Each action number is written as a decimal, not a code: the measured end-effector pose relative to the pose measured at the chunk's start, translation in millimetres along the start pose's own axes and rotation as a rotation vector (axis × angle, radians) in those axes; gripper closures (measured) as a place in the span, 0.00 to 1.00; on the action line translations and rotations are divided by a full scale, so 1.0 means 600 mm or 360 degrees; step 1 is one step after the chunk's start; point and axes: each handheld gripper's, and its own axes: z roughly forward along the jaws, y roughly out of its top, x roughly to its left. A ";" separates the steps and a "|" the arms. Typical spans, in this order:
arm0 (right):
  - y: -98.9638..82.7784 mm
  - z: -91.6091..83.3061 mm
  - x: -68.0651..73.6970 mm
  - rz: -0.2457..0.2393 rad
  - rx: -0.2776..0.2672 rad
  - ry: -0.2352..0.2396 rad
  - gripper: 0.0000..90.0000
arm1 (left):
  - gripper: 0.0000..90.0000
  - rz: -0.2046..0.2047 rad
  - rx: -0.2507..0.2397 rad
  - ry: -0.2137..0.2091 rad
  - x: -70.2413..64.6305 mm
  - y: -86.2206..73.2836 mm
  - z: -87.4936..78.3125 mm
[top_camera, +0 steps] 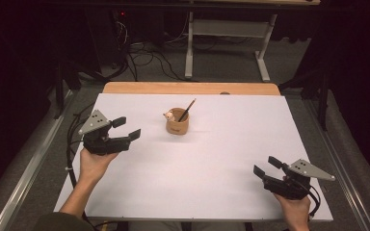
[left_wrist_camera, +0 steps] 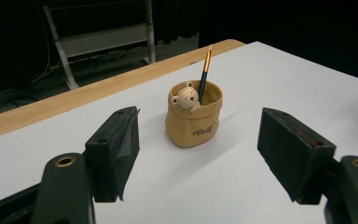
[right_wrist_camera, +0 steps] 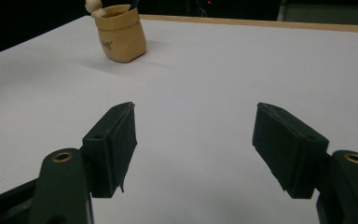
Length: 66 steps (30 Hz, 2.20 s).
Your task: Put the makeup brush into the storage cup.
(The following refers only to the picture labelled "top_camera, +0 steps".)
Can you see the person's left hand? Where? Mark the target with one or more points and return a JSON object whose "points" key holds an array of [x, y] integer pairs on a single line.
{"points": [[93, 166]]}

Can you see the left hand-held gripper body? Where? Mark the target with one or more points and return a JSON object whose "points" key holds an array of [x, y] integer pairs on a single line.
{"points": [[97, 123]]}

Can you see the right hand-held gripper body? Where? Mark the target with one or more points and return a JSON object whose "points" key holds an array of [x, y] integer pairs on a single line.
{"points": [[302, 179]]}

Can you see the aluminium rail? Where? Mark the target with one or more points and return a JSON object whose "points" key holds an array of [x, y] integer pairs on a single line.
{"points": [[29, 173], [343, 170]]}

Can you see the wooden table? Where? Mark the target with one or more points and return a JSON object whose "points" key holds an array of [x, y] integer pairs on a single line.
{"points": [[189, 88]]}

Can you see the black pencil with wooden end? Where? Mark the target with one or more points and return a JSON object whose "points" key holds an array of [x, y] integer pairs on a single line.
{"points": [[188, 109]]}

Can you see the wooden pen holder with figurine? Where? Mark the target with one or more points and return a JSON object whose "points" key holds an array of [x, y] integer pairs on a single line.
{"points": [[177, 125]]}

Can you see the black metal stand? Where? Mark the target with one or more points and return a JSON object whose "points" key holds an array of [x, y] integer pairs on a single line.
{"points": [[59, 86], [322, 96]]}

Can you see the person's right hand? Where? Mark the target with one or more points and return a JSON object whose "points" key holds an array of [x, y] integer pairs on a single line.
{"points": [[297, 211]]}

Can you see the dark computer tower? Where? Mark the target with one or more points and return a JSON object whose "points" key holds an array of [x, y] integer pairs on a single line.
{"points": [[107, 35]]}

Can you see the white board sheet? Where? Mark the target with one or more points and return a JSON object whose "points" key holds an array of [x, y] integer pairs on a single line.
{"points": [[205, 179]]}

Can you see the white metal desk frame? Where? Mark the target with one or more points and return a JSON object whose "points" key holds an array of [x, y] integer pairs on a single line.
{"points": [[228, 28]]}

